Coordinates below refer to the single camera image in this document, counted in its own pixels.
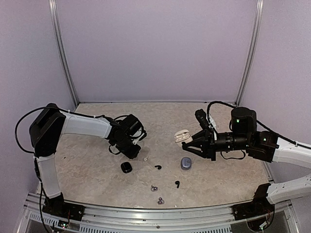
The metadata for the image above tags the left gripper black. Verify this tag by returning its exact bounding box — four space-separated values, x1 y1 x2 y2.
114 136 141 160

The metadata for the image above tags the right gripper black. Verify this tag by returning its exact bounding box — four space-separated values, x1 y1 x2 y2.
183 128 251 161

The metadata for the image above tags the white earbud charging case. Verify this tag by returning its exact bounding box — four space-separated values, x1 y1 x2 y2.
174 129 192 144

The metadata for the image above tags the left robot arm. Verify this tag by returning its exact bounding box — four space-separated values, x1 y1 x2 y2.
29 103 147 216

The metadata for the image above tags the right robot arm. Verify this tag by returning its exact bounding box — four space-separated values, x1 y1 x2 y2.
175 107 311 216

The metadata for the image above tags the black earbud charging case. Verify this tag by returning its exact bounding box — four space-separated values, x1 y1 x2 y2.
121 162 133 174

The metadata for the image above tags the blue-grey earbud case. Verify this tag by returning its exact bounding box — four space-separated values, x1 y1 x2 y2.
180 157 192 170

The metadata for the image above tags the purple earbud upper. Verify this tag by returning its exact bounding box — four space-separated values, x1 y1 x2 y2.
151 185 158 192

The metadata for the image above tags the purple earbud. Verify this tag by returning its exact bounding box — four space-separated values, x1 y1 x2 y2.
157 198 165 204
151 185 158 192

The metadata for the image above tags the purple earbud lower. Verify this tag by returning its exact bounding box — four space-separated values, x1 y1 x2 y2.
157 198 165 204

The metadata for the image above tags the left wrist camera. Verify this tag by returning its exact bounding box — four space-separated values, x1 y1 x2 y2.
120 114 147 145

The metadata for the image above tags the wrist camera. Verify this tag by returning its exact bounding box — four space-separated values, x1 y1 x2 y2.
120 114 147 145
195 109 214 132

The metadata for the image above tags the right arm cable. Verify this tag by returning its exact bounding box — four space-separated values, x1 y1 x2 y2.
206 100 238 122

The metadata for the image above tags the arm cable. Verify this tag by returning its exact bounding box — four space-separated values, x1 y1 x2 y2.
14 108 47 155
206 100 238 122

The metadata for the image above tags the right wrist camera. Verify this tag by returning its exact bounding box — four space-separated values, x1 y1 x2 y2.
195 109 214 132

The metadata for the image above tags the front aluminium rail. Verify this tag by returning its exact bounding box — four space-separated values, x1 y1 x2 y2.
13 193 300 233

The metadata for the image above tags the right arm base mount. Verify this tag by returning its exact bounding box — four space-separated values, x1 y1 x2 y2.
232 183 275 220

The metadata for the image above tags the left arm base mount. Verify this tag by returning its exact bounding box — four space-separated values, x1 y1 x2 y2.
42 193 85 221

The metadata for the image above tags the right aluminium frame post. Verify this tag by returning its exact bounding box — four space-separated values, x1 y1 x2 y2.
235 0 264 106

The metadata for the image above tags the aluminium frame post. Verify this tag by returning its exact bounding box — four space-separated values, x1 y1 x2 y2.
48 0 80 107
235 0 264 106

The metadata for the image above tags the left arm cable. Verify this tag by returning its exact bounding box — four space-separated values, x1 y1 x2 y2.
14 108 47 155

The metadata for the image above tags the left aluminium frame post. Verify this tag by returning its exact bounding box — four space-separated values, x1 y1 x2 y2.
48 0 80 107

